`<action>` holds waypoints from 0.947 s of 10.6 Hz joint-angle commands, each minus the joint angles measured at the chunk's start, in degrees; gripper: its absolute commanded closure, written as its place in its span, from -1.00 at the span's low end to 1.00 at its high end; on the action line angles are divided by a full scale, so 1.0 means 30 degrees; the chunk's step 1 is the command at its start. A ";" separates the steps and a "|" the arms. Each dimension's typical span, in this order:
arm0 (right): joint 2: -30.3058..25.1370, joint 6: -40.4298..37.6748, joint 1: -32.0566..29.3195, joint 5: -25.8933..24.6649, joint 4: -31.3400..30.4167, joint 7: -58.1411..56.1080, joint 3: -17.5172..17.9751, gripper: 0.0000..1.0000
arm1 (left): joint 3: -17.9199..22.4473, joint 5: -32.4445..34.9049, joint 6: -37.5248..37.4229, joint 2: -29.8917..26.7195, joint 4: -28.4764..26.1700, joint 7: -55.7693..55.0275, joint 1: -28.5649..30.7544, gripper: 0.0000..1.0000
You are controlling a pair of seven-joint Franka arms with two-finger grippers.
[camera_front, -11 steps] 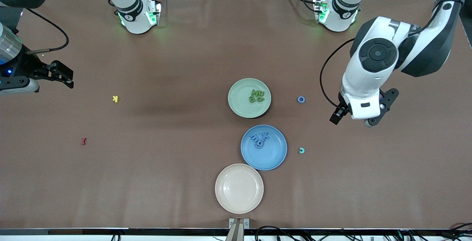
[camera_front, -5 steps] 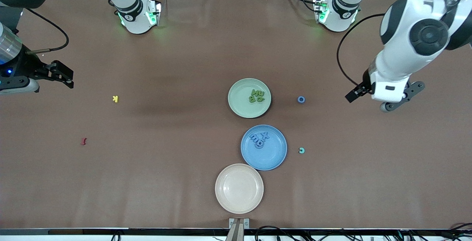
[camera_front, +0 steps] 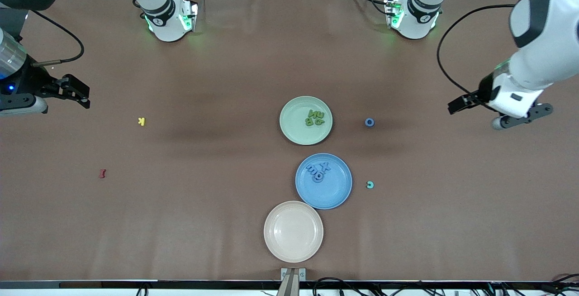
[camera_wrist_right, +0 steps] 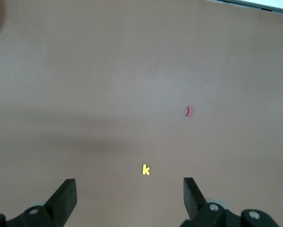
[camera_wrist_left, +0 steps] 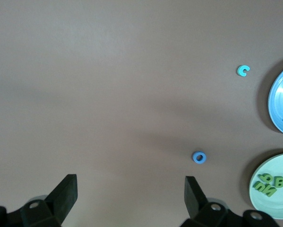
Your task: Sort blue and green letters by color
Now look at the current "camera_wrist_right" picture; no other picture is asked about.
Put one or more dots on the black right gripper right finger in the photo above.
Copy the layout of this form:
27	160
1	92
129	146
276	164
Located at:
193	203

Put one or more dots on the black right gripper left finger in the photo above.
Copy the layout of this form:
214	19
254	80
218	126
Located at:
61	203

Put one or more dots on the yellow letter k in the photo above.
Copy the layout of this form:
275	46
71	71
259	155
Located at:
145	170

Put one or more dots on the red letter I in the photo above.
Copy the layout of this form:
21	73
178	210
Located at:
190	111

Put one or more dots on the brown table cover sheet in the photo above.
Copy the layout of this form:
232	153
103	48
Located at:
108	71

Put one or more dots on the table edge rail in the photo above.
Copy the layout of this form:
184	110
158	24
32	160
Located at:
261	4

